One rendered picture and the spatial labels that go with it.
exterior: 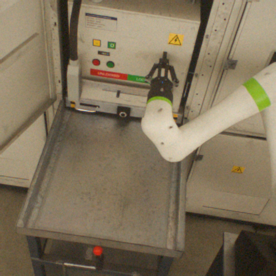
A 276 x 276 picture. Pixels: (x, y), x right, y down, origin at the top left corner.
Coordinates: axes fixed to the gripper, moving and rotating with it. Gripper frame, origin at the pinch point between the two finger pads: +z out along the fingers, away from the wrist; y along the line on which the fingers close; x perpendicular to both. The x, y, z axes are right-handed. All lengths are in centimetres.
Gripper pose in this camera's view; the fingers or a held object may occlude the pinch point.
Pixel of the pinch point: (164, 60)
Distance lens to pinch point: 160.5
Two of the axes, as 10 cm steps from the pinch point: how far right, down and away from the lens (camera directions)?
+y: 9.9, 1.4, 0.0
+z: 1.1, -7.5, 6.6
